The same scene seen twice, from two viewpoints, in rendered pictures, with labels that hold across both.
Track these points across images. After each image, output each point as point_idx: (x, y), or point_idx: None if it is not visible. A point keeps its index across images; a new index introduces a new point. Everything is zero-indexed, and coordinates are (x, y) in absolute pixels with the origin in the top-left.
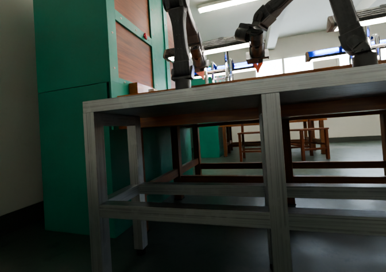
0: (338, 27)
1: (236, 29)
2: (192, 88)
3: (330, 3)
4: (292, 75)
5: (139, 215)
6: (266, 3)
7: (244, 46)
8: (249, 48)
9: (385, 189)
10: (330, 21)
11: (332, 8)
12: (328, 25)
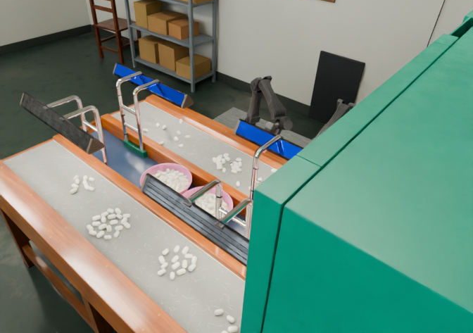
0: (258, 112)
1: (291, 122)
2: None
3: (260, 101)
4: (295, 133)
5: None
6: (280, 102)
7: None
8: (279, 134)
9: None
10: (191, 99)
11: (260, 103)
12: (188, 103)
